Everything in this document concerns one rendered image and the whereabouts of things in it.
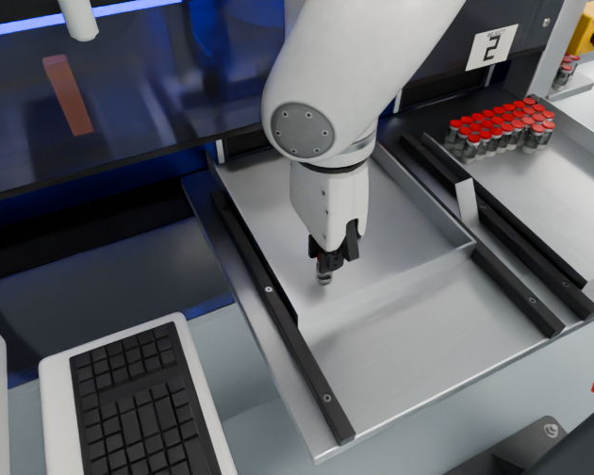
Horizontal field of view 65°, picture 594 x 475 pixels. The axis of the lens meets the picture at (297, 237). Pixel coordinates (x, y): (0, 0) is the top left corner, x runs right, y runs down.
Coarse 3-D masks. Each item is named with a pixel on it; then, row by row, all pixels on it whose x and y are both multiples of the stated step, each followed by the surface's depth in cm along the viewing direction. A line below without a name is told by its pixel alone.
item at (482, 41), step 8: (488, 32) 73; (496, 32) 74; (504, 32) 75; (512, 32) 75; (480, 40) 73; (488, 40) 74; (496, 40) 75; (504, 40) 76; (512, 40) 76; (472, 48) 74; (480, 48) 75; (504, 48) 77; (472, 56) 75; (480, 56) 76; (488, 56) 77; (496, 56) 77; (504, 56) 78; (472, 64) 76; (480, 64) 77; (488, 64) 78
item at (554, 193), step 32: (576, 128) 81; (448, 160) 74; (480, 160) 78; (512, 160) 78; (544, 160) 78; (576, 160) 78; (480, 192) 70; (512, 192) 73; (544, 192) 73; (576, 192) 73; (512, 224) 66; (544, 224) 68; (576, 224) 68; (544, 256) 62; (576, 256) 64
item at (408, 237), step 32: (256, 160) 78; (288, 160) 78; (384, 160) 76; (224, 192) 71; (256, 192) 73; (288, 192) 73; (384, 192) 73; (416, 192) 70; (256, 224) 68; (288, 224) 68; (384, 224) 68; (416, 224) 68; (448, 224) 65; (288, 256) 64; (384, 256) 64; (416, 256) 64; (448, 256) 61; (288, 288) 61; (320, 288) 61; (352, 288) 61; (384, 288) 59; (320, 320) 57
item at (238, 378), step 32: (192, 320) 90; (224, 320) 95; (224, 352) 104; (256, 352) 110; (32, 384) 82; (224, 384) 114; (256, 384) 122; (32, 416) 89; (224, 416) 126; (32, 448) 96
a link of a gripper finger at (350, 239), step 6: (348, 222) 48; (354, 222) 49; (348, 228) 48; (354, 228) 49; (348, 234) 49; (354, 234) 49; (342, 240) 50; (348, 240) 49; (354, 240) 49; (342, 246) 51; (348, 246) 49; (354, 246) 50; (342, 252) 51; (348, 252) 50; (354, 252) 50; (348, 258) 50; (354, 258) 50
